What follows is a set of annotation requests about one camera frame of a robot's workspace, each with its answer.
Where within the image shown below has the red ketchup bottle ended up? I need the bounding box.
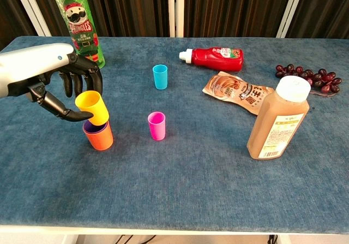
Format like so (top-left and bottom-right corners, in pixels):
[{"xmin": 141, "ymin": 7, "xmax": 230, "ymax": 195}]
[{"xmin": 178, "ymin": 46, "xmax": 244, "ymax": 72}]

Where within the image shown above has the white table frame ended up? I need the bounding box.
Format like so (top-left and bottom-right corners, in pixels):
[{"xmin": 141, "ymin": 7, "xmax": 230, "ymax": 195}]
[{"xmin": 0, "ymin": 223, "xmax": 349, "ymax": 244}]

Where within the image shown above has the cyan plastic cup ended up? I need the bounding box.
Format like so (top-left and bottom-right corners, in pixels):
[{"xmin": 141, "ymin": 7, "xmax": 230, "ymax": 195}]
[{"xmin": 152, "ymin": 64, "xmax": 169, "ymax": 91}]

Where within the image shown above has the brown juice bottle white cap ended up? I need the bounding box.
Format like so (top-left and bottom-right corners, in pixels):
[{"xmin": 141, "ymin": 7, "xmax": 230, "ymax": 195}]
[{"xmin": 246, "ymin": 75, "xmax": 312, "ymax": 160}]

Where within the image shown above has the purple plastic cup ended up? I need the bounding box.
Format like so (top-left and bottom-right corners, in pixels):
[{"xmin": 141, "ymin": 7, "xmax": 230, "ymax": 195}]
[{"xmin": 82, "ymin": 120, "xmax": 111, "ymax": 134}]

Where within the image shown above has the dark red grape bunch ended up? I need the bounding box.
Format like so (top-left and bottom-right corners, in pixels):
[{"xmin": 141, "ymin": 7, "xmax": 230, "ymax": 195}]
[{"xmin": 274, "ymin": 63, "xmax": 343, "ymax": 97}]

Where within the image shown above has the yellow plastic cup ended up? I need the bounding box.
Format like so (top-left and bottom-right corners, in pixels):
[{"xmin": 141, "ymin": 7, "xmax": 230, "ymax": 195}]
[{"xmin": 75, "ymin": 90, "xmax": 110, "ymax": 126}]

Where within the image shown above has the blue fabric table cover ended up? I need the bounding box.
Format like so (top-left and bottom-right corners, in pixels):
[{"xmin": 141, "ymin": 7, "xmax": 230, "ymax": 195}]
[{"xmin": 0, "ymin": 35, "xmax": 349, "ymax": 233}]

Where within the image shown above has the orange plastic cup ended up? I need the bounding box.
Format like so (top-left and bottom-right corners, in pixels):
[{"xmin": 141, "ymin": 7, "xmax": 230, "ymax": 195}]
[{"xmin": 83, "ymin": 121, "xmax": 113, "ymax": 151}]

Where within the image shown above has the pink plastic cup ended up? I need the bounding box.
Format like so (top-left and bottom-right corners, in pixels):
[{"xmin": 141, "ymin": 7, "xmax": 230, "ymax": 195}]
[{"xmin": 147, "ymin": 111, "xmax": 166, "ymax": 141}]

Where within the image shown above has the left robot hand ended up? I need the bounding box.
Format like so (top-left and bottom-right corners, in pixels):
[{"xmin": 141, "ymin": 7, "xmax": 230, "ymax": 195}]
[{"xmin": 0, "ymin": 42, "xmax": 104, "ymax": 122}]

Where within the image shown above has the brown sauce pouch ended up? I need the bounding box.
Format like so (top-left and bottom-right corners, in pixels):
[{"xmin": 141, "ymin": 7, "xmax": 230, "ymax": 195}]
[{"xmin": 202, "ymin": 70, "xmax": 275, "ymax": 116}]

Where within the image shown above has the white partition frame post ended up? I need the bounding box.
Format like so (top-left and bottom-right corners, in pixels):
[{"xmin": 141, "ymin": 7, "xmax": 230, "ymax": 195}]
[
  {"xmin": 276, "ymin": 0, "xmax": 308, "ymax": 39},
  {"xmin": 167, "ymin": 0, "xmax": 186, "ymax": 38},
  {"xmin": 10, "ymin": 0, "xmax": 52, "ymax": 37}
]

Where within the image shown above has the green Pringles can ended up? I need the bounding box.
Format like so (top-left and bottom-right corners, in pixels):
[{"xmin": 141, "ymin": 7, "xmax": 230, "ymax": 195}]
[{"xmin": 50, "ymin": 0, "xmax": 106, "ymax": 70}]

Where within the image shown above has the dark slatted partition panel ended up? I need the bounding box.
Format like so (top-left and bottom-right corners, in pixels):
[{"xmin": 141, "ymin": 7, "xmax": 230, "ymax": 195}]
[
  {"xmin": 0, "ymin": 0, "xmax": 38, "ymax": 51},
  {"xmin": 184, "ymin": 0, "xmax": 297, "ymax": 39},
  {"xmin": 27, "ymin": 0, "xmax": 170, "ymax": 37},
  {"xmin": 285, "ymin": 0, "xmax": 349, "ymax": 40}
]

